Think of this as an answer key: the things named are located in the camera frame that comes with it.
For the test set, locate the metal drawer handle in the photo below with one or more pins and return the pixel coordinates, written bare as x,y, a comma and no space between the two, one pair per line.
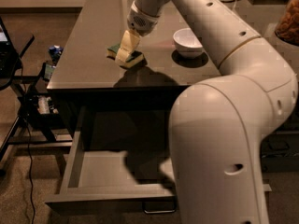
159,207

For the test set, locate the open grey top drawer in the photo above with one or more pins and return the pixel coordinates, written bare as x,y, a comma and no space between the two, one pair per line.
109,178

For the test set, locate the black laptop stand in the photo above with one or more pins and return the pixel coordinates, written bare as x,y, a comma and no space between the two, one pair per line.
29,127

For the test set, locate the blue device on stand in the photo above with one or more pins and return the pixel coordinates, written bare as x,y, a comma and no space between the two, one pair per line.
55,52

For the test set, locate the jar of snacks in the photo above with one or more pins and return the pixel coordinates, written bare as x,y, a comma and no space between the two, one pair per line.
288,26

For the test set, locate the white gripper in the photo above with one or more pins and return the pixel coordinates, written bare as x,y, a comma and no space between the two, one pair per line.
140,21

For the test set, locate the black laptop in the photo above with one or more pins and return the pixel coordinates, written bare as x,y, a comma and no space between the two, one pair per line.
8,55

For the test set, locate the white bowl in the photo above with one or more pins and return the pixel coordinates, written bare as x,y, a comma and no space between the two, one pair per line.
187,44

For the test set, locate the lower dark drawer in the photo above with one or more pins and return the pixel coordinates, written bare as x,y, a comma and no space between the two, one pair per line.
280,152

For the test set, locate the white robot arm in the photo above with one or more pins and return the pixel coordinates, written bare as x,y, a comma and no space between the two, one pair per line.
258,82

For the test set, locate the grey drawer cabinet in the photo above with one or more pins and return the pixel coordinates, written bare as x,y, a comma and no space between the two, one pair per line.
85,76

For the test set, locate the green and yellow sponge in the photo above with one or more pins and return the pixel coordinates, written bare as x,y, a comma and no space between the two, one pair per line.
123,57

